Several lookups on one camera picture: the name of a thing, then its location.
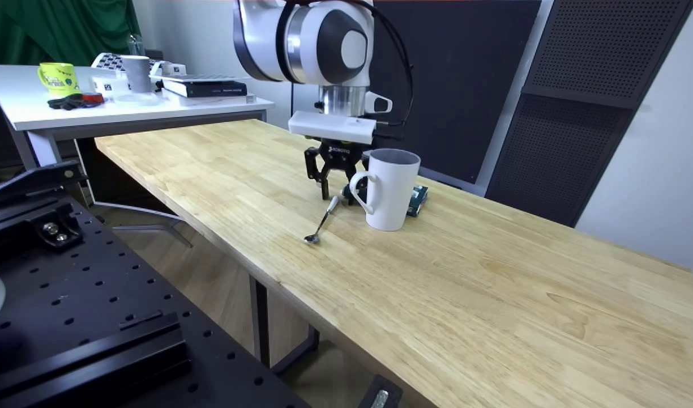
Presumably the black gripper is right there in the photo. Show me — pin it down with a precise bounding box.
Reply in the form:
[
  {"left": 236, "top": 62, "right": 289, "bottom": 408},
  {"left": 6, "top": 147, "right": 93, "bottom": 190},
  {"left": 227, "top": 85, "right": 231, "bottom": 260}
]
[{"left": 301, "top": 136, "right": 369, "bottom": 207}]

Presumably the white handled metal spoon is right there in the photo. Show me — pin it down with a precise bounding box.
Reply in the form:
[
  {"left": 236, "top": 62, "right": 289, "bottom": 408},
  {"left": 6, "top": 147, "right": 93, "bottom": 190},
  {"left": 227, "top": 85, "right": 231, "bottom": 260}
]
[{"left": 301, "top": 184, "right": 351, "bottom": 248}]

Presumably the tall white mug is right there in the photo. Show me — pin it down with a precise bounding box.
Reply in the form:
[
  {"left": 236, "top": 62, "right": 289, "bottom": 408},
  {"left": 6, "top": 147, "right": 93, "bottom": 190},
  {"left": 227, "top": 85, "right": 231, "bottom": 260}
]
[{"left": 346, "top": 147, "right": 423, "bottom": 234}]

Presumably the small teal card box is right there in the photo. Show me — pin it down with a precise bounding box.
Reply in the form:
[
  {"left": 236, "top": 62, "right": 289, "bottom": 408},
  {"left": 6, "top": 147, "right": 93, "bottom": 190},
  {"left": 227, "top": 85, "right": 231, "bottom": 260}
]
[{"left": 341, "top": 180, "right": 429, "bottom": 219}]

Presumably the black table leg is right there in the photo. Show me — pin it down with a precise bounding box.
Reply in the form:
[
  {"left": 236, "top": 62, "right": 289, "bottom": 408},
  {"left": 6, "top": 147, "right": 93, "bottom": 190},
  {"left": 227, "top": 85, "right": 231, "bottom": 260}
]
[{"left": 246, "top": 274, "right": 322, "bottom": 378}]

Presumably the white object beside book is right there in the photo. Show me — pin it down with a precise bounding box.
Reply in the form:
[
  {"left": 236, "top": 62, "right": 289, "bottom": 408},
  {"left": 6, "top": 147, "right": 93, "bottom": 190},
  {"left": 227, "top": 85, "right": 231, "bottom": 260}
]
[{"left": 149, "top": 60, "right": 190, "bottom": 81}]

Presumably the grey white mug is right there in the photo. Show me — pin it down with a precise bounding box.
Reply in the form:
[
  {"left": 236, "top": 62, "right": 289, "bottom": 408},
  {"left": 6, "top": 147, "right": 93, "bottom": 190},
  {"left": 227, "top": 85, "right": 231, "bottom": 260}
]
[{"left": 118, "top": 53, "right": 158, "bottom": 95}]

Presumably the black perforated mat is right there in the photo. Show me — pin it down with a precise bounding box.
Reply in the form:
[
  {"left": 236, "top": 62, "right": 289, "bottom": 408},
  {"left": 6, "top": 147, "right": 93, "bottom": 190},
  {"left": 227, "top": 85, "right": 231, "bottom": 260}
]
[{"left": 484, "top": 0, "right": 693, "bottom": 228}]

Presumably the small checkered white object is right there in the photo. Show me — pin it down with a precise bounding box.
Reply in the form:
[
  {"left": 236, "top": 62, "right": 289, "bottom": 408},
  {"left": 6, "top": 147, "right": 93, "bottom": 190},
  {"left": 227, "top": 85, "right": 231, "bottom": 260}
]
[{"left": 87, "top": 49, "right": 127, "bottom": 78}]

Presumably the black perforated mounting board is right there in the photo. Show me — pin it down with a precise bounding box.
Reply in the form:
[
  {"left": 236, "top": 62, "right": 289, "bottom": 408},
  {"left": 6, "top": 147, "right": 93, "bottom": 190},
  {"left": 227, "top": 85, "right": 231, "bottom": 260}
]
[{"left": 0, "top": 193, "right": 309, "bottom": 408}]

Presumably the yellow green tape roll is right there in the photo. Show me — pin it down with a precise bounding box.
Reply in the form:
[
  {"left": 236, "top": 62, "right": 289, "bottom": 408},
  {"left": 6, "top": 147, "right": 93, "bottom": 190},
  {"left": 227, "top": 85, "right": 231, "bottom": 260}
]
[{"left": 36, "top": 62, "right": 82, "bottom": 98}]

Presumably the white side table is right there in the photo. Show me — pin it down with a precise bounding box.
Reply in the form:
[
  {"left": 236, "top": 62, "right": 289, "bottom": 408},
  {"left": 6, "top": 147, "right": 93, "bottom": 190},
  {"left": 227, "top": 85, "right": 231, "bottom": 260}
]
[{"left": 0, "top": 62, "right": 275, "bottom": 173}]

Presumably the green curtain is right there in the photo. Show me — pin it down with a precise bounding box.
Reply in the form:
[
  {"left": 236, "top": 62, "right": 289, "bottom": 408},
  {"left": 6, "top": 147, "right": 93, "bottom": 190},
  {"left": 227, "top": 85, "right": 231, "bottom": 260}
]
[{"left": 0, "top": 0, "right": 143, "bottom": 68}]

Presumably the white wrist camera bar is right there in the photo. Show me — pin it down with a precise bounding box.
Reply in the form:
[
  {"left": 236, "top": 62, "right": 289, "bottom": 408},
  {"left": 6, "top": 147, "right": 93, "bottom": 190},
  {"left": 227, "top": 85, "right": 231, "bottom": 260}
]
[{"left": 284, "top": 108, "right": 381, "bottom": 147}]

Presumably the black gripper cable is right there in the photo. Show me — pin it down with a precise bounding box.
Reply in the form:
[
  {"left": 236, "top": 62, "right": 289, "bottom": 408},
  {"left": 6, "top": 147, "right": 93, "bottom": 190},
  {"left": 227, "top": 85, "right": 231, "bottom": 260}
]
[{"left": 365, "top": 0, "right": 418, "bottom": 126}]

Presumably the white partition frame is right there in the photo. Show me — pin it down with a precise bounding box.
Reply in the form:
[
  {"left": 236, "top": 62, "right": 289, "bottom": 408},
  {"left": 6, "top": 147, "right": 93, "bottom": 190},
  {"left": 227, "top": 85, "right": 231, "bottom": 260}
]
[{"left": 471, "top": 0, "right": 556, "bottom": 198}]

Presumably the small black metal mount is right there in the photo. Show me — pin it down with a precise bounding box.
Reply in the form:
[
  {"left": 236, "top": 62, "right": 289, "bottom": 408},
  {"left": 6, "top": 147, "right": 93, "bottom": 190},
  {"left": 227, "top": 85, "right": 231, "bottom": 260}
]
[{"left": 33, "top": 214, "right": 85, "bottom": 255}]

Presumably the black flat bracket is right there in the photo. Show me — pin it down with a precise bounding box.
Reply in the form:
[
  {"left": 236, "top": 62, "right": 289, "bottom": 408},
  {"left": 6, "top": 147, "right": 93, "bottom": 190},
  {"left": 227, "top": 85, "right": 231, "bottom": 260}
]
[{"left": 0, "top": 158, "right": 85, "bottom": 210}]

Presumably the black rail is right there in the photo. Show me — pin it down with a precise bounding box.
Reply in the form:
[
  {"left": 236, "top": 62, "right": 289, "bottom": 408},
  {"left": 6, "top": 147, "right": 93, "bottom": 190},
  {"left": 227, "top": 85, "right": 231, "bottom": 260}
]
[{"left": 0, "top": 311, "right": 194, "bottom": 408}]

